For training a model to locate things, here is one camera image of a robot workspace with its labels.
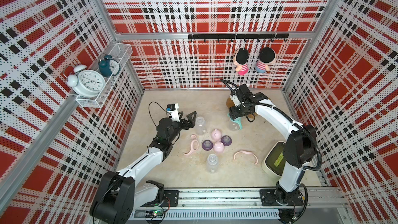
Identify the pink bottle handle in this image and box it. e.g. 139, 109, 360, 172
184, 134, 199, 156
233, 150, 259, 165

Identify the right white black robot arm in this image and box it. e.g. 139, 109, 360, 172
229, 85, 322, 206

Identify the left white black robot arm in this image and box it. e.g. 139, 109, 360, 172
89, 110, 197, 224

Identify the brown plush toy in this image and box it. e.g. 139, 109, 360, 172
226, 97, 235, 108

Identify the pink bottle cap upper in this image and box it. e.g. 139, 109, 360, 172
211, 129, 222, 142

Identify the pink bottle cap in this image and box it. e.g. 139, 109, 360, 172
213, 141, 225, 154
211, 129, 222, 142

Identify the pink bottle cap lower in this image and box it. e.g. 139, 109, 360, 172
213, 141, 225, 154

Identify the doll with pink dress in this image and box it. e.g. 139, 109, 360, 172
233, 48, 249, 76

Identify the white bin green inside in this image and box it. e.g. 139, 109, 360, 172
261, 141, 286, 178

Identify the doll with striped shirt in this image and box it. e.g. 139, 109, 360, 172
255, 47, 276, 73

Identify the green circuit board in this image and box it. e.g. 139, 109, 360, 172
144, 209, 165, 219

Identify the teal alarm clock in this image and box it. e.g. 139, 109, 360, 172
98, 55, 121, 77

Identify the large white alarm clock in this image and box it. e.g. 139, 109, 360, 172
66, 64, 106, 98

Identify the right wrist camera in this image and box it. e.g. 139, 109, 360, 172
230, 92, 242, 107

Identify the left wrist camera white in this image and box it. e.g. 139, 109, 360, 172
166, 103, 181, 122

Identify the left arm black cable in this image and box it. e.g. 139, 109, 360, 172
148, 101, 169, 129

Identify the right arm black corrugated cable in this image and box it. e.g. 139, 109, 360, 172
220, 78, 322, 222

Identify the black hook rail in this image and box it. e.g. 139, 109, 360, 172
188, 33, 289, 40

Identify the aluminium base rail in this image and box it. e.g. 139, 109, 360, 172
127, 187, 354, 224

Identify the white wire wall shelf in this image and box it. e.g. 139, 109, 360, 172
74, 43, 135, 108

